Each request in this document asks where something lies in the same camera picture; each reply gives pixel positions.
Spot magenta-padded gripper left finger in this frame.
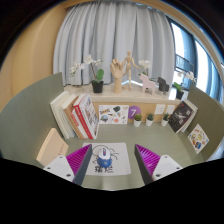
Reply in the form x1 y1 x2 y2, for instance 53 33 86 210
43 143 94 187

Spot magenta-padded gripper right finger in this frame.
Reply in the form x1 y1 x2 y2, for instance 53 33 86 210
134 143 184 185

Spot blue and white computer mouse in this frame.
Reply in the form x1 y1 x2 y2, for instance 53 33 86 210
96 147 112 169

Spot white mouse pad with drawing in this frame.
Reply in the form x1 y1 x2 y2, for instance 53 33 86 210
80 142 132 177

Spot beige card booklet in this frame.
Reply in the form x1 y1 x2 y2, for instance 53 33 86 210
35 127 70 168

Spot colourful sticker card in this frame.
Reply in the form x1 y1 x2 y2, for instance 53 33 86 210
187 123 210 155

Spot small plant in white pot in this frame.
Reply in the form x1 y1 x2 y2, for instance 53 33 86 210
160 112 171 127
145 113 155 127
133 113 143 128

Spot dark cover book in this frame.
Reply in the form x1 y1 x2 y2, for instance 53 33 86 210
167 100 195 134

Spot thick white book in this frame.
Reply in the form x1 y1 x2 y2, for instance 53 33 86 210
49 90 77 140

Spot tan cover book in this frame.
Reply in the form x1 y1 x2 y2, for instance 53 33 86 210
61 93 86 140

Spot white book with red band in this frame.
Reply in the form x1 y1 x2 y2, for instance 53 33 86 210
70 94 93 140

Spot white books stack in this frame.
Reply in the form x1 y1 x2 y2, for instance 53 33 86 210
181 98 199 133

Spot round purple number sign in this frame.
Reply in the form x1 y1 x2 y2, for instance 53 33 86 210
128 105 142 119

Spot white orchid in black pot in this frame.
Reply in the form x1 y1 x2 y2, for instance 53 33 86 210
172 70 197 101
137 59 158 83
69 54 105 94

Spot white sticker sheet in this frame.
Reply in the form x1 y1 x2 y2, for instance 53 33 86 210
98 104 130 125

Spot black wooden horse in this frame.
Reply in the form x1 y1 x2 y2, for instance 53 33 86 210
157 76 171 94

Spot pink wooden horse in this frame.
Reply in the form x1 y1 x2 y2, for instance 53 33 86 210
138 73 157 96

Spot wooden hand model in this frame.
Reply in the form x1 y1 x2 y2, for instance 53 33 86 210
110 58 125 94

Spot wooden artist mannequin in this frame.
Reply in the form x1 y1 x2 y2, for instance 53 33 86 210
121 50 141 91

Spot dark-framed window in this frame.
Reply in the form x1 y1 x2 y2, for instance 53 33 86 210
166 16 224 104

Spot grey curtain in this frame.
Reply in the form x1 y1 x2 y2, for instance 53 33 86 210
52 1 176 88

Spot white wall socket plate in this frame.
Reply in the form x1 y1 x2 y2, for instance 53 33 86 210
153 103 167 116
165 104 176 116

